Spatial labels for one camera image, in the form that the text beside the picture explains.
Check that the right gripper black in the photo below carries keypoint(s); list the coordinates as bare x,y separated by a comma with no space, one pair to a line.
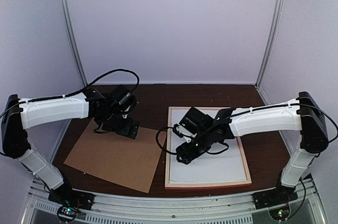
187,154

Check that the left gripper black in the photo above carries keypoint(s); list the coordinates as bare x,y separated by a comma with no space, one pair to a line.
125,130

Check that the dalmatian dog photo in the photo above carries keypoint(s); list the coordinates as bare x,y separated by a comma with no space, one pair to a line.
211,168

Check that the brown backing board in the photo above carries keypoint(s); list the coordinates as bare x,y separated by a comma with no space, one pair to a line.
120,160

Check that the pink wooden picture frame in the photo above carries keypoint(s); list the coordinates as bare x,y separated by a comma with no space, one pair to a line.
247,168

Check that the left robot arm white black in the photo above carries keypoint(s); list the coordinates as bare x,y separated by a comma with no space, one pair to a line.
108,110

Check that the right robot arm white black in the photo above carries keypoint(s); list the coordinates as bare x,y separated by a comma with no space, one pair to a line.
300,114

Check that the left circuit board with leds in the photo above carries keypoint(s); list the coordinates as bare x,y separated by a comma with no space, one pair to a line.
67,214

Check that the circuit board with leds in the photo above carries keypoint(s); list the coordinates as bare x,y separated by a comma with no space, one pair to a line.
279,214
67,214

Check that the right circuit board with leds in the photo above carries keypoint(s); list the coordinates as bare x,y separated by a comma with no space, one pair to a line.
279,214

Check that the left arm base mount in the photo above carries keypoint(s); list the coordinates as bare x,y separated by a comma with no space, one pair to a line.
67,196

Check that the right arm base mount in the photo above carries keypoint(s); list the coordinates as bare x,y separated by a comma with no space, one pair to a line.
274,197

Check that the left aluminium corner post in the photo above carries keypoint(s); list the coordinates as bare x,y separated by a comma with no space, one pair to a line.
72,41

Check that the aluminium corner post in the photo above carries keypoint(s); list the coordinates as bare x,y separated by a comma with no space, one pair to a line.
278,7
72,41

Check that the right aluminium corner post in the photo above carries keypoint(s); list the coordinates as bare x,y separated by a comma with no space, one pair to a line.
278,7

